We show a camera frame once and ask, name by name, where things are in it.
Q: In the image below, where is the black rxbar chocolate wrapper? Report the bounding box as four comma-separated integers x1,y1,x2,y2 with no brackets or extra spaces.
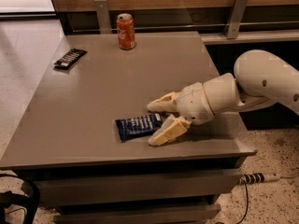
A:
53,49,87,70

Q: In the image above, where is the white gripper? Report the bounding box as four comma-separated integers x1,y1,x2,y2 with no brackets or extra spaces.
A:
147,83,214,146

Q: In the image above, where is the upper grey drawer front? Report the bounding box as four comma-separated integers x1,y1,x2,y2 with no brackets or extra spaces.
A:
36,169,241,206

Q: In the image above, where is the grey drawer cabinet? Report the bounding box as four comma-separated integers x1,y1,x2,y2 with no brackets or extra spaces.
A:
0,32,255,216

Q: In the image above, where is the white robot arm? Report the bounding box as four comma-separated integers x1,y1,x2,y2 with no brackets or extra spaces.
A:
147,49,299,146

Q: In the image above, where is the right metal bracket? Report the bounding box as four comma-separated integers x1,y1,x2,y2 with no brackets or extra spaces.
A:
224,0,249,39

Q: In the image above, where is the metal bracket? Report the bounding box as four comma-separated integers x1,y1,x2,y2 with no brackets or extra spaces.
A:
224,0,249,39
94,0,112,35

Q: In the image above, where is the black cable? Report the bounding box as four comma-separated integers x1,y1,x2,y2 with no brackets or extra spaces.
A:
235,179,250,224

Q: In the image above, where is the blue rxbar blueberry wrapper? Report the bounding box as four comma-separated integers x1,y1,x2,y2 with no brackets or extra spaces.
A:
116,113,163,142

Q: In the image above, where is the white power strip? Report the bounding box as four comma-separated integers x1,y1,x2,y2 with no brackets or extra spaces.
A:
239,173,280,184

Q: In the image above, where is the left metal bracket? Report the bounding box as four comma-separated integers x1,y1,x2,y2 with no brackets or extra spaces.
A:
94,0,112,35

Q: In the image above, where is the grey low shelf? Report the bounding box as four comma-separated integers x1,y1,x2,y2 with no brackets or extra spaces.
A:
200,29,299,45

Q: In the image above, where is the grey drawer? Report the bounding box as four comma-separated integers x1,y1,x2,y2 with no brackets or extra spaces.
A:
53,204,221,224
36,169,241,206

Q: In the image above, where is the orange soda can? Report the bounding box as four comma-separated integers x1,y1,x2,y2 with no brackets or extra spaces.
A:
117,13,135,50

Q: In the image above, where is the lower grey drawer front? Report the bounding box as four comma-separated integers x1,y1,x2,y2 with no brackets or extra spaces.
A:
53,204,221,224

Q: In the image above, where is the black chair part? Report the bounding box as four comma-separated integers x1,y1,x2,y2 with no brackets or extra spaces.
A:
0,174,40,224

